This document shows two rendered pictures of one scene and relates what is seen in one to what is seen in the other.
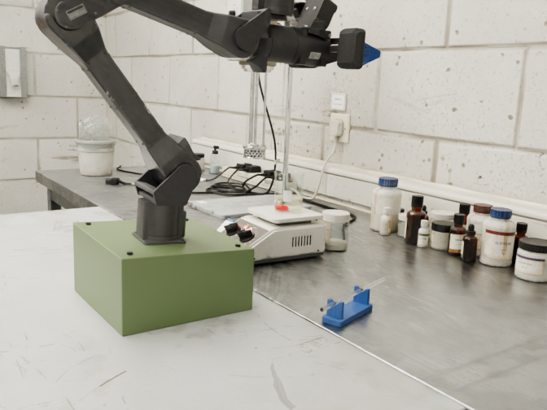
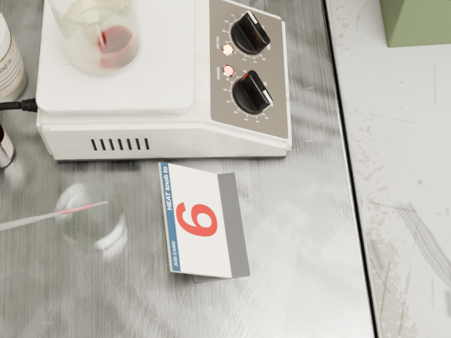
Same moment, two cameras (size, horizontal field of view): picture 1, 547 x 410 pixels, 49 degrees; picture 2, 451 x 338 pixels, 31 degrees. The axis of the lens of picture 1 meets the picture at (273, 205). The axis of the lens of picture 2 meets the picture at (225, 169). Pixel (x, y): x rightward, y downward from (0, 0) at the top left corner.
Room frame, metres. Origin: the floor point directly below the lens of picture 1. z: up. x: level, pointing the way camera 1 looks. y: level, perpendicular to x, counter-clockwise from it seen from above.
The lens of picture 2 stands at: (1.47, 0.23, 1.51)
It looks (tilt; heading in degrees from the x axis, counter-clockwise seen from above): 66 degrees down; 211
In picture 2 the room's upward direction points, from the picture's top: straight up
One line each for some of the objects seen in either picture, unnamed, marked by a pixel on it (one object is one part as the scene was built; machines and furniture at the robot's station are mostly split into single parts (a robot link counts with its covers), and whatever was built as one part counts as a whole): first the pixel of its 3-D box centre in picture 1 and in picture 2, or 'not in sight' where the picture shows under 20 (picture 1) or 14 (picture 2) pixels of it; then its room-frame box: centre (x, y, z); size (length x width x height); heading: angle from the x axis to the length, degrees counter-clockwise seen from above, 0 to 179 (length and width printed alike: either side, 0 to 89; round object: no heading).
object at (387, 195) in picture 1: (386, 203); not in sight; (1.47, -0.28, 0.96); 0.07 x 0.07 x 0.13
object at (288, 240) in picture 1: (273, 234); (156, 73); (1.21, 0.00, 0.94); 0.22 x 0.13 x 0.08; 122
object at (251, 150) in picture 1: (255, 112); not in sight; (1.68, 0.06, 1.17); 0.07 x 0.07 x 0.25
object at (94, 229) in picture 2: not in sight; (90, 215); (1.33, 0.01, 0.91); 0.06 x 0.06 x 0.02
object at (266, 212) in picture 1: (284, 213); (118, 45); (1.22, -0.02, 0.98); 0.12 x 0.12 x 0.01; 32
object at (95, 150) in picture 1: (95, 144); not in sight; (2.14, 0.64, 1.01); 0.14 x 0.14 x 0.21
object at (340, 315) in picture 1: (348, 304); not in sight; (0.88, -0.12, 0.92); 0.10 x 0.03 x 0.04; 143
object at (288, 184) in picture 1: (287, 192); (97, 19); (1.23, -0.03, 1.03); 0.07 x 0.06 x 0.08; 37
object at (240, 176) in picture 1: (256, 177); not in sight; (2.07, 0.06, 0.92); 0.40 x 0.06 x 0.04; 35
